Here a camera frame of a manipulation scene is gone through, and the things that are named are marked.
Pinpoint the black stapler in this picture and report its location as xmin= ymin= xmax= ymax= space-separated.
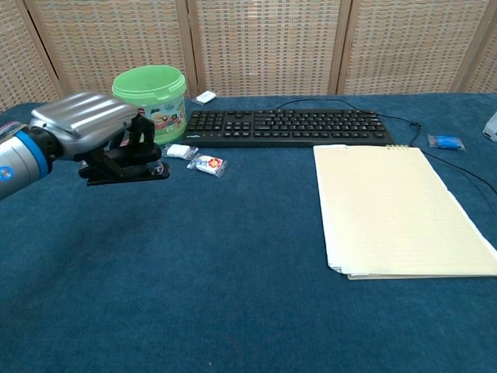
xmin=77 ymin=142 xmax=171 ymax=187

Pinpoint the plain white wrapped packet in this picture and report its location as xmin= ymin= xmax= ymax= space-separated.
xmin=160 ymin=143 xmax=200 ymax=161

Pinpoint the woven wooden folding screen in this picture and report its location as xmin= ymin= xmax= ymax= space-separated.
xmin=0 ymin=0 xmax=497 ymax=113

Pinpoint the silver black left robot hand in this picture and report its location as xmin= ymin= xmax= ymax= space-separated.
xmin=29 ymin=92 xmax=156 ymax=179

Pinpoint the white printed wrapped packet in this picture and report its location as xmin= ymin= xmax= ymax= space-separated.
xmin=186 ymin=153 xmax=228 ymax=179

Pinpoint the pale yellow spiral notepad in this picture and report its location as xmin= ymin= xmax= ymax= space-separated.
xmin=312 ymin=143 xmax=497 ymax=281

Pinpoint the thin black keyboard cable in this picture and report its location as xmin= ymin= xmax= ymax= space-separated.
xmin=275 ymin=98 xmax=497 ymax=200

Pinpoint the grey plastic device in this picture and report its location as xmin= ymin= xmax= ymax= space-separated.
xmin=481 ymin=110 xmax=497 ymax=141

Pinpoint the green plastic toy bucket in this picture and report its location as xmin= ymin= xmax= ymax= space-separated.
xmin=111 ymin=64 xmax=187 ymax=145

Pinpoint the small white box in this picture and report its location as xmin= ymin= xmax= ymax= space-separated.
xmin=192 ymin=89 xmax=217 ymax=105

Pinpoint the blue table cloth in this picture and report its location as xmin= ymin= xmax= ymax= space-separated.
xmin=0 ymin=92 xmax=497 ymax=373

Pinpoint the black computer keyboard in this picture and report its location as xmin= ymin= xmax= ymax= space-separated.
xmin=182 ymin=109 xmax=394 ymax=148

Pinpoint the blue wrapped packet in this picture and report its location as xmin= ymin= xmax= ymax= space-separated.
xmin=426 ymin=133 xmax=466 ymax=152

